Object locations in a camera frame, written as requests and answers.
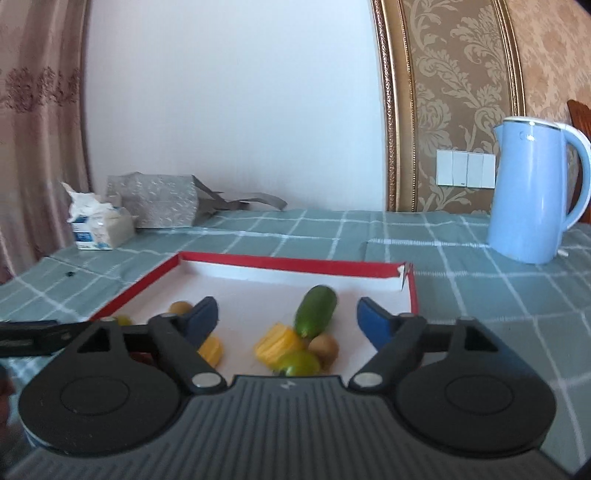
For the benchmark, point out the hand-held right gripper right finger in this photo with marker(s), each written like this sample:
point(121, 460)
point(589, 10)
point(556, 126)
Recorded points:
point(373, 323)

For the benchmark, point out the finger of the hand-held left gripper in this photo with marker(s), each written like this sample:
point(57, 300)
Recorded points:
point(37, 339)

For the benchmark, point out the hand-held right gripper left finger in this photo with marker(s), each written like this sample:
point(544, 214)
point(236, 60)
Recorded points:
point(203, 319)

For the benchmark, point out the small brown kiwi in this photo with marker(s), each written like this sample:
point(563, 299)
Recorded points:
point(179, 308)

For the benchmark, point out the yellow corn piece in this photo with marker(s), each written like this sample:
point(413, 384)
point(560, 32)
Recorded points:
point(213, 350)
point(277, 346)

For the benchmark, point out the large brown kiwi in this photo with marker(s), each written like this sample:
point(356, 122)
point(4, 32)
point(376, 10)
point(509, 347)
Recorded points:
point(324, 347)

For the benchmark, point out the green cucumber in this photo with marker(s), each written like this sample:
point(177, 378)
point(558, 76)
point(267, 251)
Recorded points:
point(316, 310)

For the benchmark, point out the red shallow cardboard box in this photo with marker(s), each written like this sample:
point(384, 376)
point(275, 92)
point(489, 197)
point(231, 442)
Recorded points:
point(258, 295)

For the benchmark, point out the green tomato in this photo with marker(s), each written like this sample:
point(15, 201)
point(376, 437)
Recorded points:
point(298, 362)
point(123, 320)

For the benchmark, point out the green checked tablecloth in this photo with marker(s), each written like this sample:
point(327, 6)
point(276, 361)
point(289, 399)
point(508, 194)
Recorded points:
point(461, 300)

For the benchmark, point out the white tissue pack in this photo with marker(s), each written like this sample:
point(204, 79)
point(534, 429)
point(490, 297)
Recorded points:
point(101, 230)

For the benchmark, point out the grey patterned paper bag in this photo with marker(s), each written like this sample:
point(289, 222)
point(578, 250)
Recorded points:
point(157, 198)

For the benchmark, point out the light blue electric kettle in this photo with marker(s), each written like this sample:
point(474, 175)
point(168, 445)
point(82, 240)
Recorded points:
point(526, 194)

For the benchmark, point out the pink patterned curtain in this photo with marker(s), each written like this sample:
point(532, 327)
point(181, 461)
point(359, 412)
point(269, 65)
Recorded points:
point(37, 138)

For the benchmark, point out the brown wooden headboard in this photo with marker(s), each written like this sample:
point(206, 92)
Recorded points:
point(581, 115)

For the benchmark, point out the white wall switch panel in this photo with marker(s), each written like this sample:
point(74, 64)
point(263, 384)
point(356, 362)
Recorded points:
point(466, 168)

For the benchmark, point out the gold framed wall panel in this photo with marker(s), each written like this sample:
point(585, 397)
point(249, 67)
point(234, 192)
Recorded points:
point(392, 115)

